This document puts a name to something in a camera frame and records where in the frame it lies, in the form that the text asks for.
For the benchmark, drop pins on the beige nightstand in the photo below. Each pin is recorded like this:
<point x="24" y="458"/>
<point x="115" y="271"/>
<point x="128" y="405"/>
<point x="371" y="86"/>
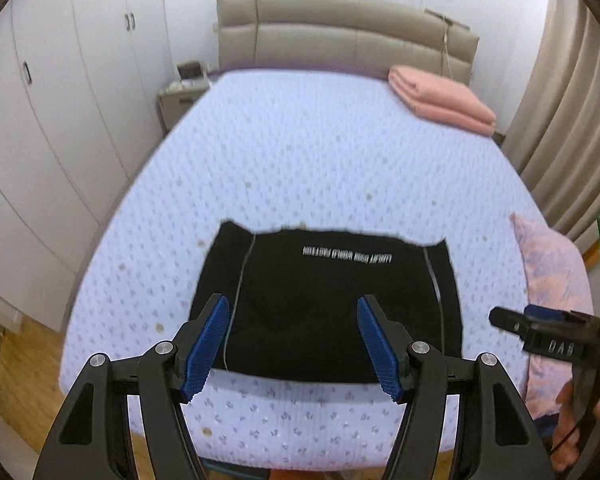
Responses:
<point x="177" y="105"/>

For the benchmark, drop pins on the beige padded headboard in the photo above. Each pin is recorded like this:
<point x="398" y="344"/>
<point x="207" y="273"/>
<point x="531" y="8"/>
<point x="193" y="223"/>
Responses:
<point x="330" y="40"/>

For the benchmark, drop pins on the pink patterned pillow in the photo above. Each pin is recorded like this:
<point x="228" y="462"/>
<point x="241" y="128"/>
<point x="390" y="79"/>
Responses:
<point x="550" y="270"/>

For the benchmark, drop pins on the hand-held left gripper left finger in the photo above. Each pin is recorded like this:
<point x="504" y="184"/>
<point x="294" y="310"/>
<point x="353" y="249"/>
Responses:
<point x="205" y="350"/>

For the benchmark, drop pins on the white wardrobe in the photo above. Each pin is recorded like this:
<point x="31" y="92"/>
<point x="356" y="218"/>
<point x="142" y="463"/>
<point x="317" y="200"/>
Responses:
<point x="70" y="110"/>

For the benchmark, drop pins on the black hooded jacket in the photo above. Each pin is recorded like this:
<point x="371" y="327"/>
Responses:
<point x="330" y="310"/>

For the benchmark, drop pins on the beige curtain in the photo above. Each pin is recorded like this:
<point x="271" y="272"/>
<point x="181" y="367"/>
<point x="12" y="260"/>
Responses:
<point x="570" y="135"/>

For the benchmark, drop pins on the person's right hand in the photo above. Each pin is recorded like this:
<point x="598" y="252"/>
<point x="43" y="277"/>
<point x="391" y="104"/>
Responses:
<point x="566" y="410"/>

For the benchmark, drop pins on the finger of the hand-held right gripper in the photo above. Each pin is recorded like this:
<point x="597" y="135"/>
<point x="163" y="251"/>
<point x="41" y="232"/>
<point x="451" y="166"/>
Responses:
<point x="510" y="321"/>
<point x="547" y="312"/>

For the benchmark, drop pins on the folded pink blanket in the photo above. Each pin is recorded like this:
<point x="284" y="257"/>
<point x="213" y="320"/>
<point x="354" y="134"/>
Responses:
<point x="440" y="100"/>

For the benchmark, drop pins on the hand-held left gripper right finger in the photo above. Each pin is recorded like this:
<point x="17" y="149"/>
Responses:
<point x="380" y="350"/>

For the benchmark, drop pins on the bed with white patterned sheet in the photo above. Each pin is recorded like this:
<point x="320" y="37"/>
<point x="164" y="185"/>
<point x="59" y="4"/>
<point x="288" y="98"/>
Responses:
<point x="305" y="160"/>

